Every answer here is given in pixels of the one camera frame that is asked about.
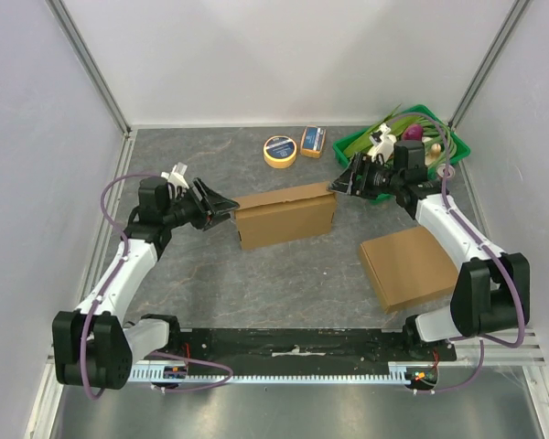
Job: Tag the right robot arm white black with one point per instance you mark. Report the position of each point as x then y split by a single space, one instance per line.
491 298

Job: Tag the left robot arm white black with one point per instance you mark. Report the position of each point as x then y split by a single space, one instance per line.
92 348

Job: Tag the cardboard sheet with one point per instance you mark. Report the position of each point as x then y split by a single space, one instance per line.
284 215

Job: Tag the aluminium frame post right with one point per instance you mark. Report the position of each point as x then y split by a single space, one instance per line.
489 60

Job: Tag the yellow tape roll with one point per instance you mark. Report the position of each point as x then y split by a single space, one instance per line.
280 151

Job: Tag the aluminium frame post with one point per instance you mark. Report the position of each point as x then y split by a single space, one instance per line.
67 24
489 60

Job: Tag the green leafy vegetable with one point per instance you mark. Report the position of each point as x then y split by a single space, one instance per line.
393 125

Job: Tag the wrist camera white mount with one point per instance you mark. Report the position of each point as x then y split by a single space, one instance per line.
382 142
176 176

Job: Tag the brown mushroom toy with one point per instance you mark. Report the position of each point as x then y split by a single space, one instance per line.
433 153

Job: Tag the grey slotted cable duct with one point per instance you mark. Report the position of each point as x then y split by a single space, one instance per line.
171 373

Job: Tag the aluminium frame post left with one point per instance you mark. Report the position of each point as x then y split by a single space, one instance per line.
67 24

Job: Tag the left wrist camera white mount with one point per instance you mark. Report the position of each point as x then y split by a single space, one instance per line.
176 176

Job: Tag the green plastic tray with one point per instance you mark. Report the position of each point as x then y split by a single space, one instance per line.
462 152

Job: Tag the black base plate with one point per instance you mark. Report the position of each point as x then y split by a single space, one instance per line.
307 350

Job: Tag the green long beans bundle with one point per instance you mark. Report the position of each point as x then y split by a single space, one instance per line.
437 132

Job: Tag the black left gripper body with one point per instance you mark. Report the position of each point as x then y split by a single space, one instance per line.
191 209

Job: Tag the yellow sponge block blue label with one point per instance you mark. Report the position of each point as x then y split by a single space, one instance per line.
312 141

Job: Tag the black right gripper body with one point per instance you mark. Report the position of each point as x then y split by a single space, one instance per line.
360 175

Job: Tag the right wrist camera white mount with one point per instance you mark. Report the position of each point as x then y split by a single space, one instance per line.
382 142

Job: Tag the purple onion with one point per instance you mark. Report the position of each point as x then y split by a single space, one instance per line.
413 132

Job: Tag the brown cardboard box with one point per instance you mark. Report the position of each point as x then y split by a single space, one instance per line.
407 268

